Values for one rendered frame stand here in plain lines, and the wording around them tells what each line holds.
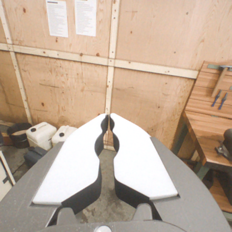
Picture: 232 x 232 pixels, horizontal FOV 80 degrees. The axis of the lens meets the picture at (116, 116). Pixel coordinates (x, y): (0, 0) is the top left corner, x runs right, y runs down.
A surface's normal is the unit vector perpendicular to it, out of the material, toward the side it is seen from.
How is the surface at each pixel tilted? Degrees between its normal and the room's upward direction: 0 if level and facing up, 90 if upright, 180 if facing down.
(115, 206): 0
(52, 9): 90
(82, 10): 90
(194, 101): 90
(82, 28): 90
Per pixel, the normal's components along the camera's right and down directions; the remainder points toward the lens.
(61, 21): -0.22, 0.48
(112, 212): 0.10, -0.85
